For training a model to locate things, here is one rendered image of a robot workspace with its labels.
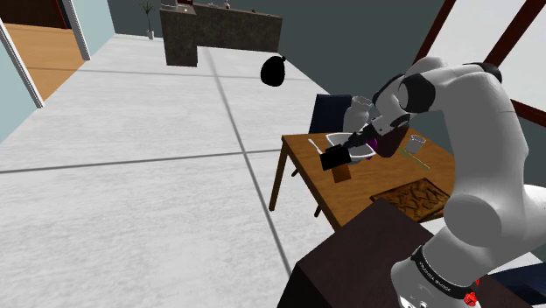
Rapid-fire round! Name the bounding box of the purple cup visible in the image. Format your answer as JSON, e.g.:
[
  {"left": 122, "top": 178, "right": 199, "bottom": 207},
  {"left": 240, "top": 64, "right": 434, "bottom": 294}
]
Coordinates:
[{"left": 365, "top": 136, "right": 380, "bottom": 161}]

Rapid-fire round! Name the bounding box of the white crumpled vase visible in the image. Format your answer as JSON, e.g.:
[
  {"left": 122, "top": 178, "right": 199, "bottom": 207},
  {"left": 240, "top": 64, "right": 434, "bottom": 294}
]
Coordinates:
[{"left": 342, "top": 94, "right": 378, "bottom": 134}]

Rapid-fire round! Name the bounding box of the white bowl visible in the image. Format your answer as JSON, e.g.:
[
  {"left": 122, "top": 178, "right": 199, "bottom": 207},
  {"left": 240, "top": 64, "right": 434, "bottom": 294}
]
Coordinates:
[{"left": 325, "top": 131, "right": 377, "bottom": 165}]

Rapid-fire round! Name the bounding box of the dark red vase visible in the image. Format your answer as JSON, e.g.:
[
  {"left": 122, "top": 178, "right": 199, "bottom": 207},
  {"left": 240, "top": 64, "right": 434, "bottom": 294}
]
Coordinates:
[{"left": 375, "top": 124, "right": 411, "bottom": 159}]

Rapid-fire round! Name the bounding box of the black box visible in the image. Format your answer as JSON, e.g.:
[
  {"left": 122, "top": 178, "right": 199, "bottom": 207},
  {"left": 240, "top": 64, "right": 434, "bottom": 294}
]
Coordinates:
[{"left": 318, "top": 144, "right": 354, "bottom": 172}]

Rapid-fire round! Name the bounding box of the dark blue chair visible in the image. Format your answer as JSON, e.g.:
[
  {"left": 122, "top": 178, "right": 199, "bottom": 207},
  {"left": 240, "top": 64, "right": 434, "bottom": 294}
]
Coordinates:
[
  {"left": 488, "top": 261, "right": 546, "bottom": 308},
  {"left": 308, "top": 94, "right": 354, "bottom": 135}
]

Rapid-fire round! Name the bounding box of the brown wooden block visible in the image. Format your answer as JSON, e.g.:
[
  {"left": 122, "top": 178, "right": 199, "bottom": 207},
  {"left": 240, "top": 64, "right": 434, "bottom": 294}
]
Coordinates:
[{"left": 332, "top": 164, "right": 353, "bottom": 184}]

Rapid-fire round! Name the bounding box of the white spoon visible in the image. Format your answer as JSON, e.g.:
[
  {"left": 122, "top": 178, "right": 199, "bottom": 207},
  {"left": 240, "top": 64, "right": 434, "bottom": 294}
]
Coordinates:
[{"left": 307, "top": 137, "right": 325, "bottom": 156}]

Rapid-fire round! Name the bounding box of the brown wooden table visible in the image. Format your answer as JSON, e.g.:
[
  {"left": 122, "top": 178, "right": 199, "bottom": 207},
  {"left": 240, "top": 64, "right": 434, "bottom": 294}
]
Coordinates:
[{"left": 268, "top": 127, "right": 458, "bottom": 232}]

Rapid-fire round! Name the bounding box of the white cup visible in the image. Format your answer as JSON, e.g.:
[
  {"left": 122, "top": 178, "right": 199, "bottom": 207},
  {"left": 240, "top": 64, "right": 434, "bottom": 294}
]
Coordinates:
[{"left": 403, "top": 133, "right": 427, "bottom": 155}]

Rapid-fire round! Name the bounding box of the yellow-green ruler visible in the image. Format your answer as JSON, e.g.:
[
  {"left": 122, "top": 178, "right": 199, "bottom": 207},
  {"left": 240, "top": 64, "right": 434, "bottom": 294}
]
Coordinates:
[{"left": 395, "top": 146, "right": 431, "bottom": 172}]

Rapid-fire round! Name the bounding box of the carved wooden board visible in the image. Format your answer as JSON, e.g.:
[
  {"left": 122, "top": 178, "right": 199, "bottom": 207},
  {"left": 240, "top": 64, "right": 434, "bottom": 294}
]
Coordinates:
[{"left": 368, "top": 178, "right": 452, "bottom": 224}]

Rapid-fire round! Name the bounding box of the black round bag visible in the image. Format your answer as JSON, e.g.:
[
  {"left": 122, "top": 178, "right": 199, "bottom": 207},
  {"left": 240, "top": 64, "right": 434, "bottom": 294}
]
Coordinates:
[{"left": 260, "top": 55, "right": 287, "bottom": 88}]

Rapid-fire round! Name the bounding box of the dark maroon robot stand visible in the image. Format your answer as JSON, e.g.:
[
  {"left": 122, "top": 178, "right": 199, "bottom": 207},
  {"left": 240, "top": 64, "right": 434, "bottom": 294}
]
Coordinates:
[{"left": 276, "top": 197, "right": 535, "bottom": 308}]

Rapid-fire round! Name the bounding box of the dark stone counter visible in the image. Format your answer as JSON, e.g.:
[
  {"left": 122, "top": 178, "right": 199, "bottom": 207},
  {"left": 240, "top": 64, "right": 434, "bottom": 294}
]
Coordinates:
[{"left": 159, "top": 3, "right": 284, "bottom": 68}]

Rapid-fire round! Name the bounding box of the potted plant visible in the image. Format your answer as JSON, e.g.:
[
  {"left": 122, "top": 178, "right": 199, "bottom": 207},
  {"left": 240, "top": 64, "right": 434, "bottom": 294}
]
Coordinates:
[{"left": 138, "top": 1, "right": 158, "bottom": 41}]

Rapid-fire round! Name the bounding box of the window with dark red frame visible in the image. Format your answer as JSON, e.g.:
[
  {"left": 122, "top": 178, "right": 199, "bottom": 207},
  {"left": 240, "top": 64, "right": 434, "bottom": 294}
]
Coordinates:
[{"left": 410, "top": 0, "right": 546, "bottom": 129}]

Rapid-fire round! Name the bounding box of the white door frame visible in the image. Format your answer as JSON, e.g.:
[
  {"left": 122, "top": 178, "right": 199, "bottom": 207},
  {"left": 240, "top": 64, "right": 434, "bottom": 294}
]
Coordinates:
[{"left": 0, "top": 0, "right": 92, "bottom": 109}]

